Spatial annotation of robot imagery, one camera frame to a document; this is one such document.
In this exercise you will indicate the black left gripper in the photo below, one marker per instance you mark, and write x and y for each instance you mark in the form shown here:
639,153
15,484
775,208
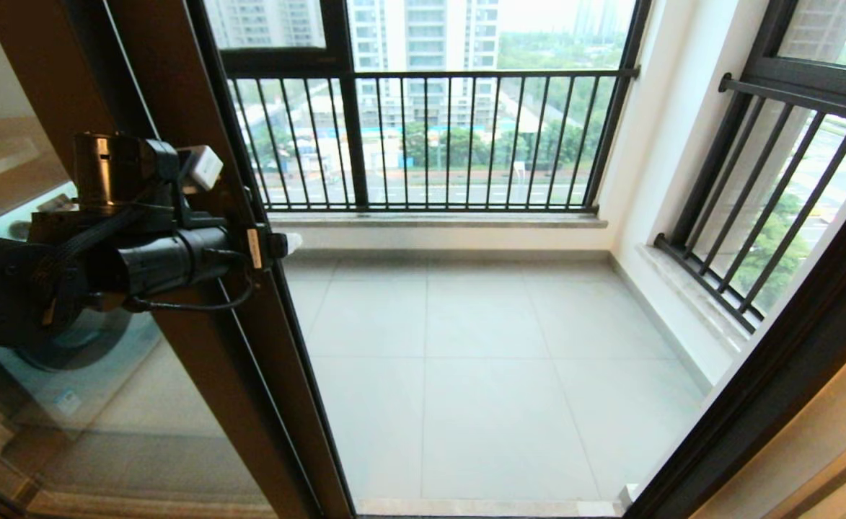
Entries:
177,259

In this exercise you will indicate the long grey stone window sill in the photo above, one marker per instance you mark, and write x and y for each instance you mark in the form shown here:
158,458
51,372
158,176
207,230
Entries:
466,220

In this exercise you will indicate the short grey stone window sill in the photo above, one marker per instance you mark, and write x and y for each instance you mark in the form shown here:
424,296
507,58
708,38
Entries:
689,295

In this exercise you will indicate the sliding glass door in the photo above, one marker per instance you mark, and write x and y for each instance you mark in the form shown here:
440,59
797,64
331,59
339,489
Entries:
170,86

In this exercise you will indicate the dark door frame with track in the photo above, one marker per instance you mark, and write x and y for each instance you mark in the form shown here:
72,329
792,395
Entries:
790,375

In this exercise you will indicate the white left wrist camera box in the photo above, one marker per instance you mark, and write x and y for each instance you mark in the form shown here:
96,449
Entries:
200,167

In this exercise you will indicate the brown framed fixed glass door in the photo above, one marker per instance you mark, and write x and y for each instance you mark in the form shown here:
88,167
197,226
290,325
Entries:
55,86

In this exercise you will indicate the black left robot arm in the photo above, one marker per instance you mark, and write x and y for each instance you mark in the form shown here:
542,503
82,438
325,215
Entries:
11,288

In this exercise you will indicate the grey front-load washing machine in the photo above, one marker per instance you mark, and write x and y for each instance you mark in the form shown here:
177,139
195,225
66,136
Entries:
69,375

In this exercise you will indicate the wide black window railing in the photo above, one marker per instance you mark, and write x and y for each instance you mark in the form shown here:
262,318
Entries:
495,73

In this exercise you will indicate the narrow black window railing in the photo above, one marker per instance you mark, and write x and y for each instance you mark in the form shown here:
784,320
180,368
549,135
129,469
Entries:
812,94

